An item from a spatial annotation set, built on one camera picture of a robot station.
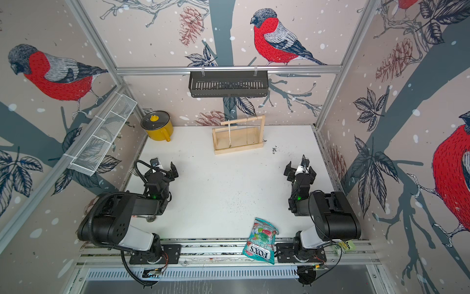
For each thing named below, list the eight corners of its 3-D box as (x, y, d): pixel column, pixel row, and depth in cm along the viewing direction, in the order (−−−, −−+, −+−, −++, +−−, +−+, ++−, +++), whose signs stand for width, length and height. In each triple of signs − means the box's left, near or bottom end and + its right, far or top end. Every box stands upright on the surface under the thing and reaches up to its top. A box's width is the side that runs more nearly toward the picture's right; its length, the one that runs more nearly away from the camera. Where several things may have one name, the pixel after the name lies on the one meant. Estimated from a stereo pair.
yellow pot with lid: (144, 143, 116) (133, 127, 105) (152, 125, 126) (143, 109, 115) (171, 143, 115) (163, 127, 104) (176, 125, 126) (170, 109, 115)
